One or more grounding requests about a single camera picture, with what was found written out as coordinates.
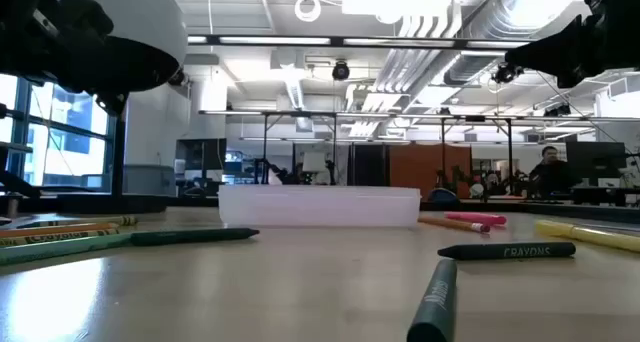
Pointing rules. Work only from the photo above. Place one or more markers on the person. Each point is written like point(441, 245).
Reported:
point(550, 174)

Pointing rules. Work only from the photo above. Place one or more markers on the black background rig frame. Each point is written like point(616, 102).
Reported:
point(334, 147)

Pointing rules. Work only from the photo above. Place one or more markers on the pink marker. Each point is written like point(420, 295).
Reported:
point(475, 217)

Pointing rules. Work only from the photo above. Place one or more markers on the clear supply box pink lid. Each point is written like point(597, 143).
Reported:
point(320, 207)

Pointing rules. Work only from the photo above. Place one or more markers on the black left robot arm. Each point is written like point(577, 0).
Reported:
point(15, 12)

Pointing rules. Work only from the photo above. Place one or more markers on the yellow highlighter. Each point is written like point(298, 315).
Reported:
point(590, 235)

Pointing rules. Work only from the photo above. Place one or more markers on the grey cabinet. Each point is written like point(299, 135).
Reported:
point(150, 179)

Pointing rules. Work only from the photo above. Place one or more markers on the yellow-green Crayola crayon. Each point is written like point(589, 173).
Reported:
point(50, 238)
point(100, 221)

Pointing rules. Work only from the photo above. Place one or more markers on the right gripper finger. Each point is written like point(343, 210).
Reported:
point(555, 49)

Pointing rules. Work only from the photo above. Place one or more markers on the orange pencil pink eraser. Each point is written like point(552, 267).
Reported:
point(450, 223)

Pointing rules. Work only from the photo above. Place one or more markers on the black background robot arm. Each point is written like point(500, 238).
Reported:
point(277, 174)

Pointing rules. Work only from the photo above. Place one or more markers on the black overhead camera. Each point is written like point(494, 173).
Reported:
point(341, 71)

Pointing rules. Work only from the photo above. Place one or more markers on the dark crayon CRAYONS print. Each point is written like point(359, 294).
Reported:
point(500, 251)

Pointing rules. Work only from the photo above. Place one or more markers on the black computer monitor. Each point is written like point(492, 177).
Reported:
point(595, 162)

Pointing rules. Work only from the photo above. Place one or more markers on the orange partition wall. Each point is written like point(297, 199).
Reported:
point(425, 167)

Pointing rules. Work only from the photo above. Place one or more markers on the white globe table lamp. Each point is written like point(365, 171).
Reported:
point(145, 17)

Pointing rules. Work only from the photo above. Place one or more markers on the dark green crayon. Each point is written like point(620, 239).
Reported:
point(200, 235)
point(435, 302)

